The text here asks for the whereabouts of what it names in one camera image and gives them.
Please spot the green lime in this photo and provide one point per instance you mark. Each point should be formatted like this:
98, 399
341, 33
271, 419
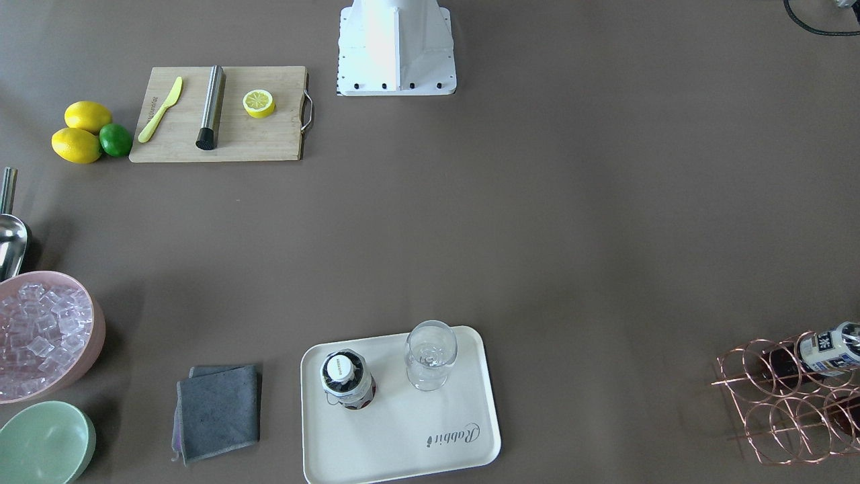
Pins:
115, 140

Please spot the half lemon slice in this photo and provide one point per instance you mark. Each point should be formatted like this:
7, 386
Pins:
258, 103

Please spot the pink bowl of ice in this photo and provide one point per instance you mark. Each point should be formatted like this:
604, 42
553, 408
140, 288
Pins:
52, 333

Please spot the copper wire bottle basket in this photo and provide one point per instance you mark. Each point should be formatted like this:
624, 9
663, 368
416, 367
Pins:
798, 426

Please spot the yellow plastic knife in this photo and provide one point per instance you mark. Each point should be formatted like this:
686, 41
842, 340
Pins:
153, 124

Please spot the yellow lemon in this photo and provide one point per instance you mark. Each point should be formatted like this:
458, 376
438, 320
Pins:
76, 145
88, 116

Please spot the clear wine glass on tray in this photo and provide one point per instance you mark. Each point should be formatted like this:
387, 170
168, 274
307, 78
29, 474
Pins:
430, 353

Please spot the yellow lemon near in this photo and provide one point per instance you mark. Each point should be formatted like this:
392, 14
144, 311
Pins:
76, 145

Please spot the tea bottle white cap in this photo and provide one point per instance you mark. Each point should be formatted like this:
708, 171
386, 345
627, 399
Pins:
347, 380

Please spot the cream rabbit tray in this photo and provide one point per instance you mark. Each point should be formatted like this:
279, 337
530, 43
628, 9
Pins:
404, 432

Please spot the bamboo cutting board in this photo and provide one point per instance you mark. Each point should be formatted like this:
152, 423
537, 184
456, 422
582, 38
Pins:
240, 137

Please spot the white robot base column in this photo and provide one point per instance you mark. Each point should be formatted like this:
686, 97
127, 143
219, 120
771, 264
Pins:
396, 48

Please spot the yellow lemon far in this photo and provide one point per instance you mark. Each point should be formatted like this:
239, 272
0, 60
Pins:
88, 116

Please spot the green ceramic bowl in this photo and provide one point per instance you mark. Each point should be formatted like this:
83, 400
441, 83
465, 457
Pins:
48, 442

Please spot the steel ice scoop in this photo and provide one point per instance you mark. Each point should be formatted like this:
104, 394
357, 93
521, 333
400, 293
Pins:
15, 234

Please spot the steel muddler black tip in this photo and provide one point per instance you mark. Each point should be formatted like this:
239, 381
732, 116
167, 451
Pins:
207, 139

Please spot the folded grey cloth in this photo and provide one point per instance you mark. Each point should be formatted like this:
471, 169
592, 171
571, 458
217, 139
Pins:
217, 411

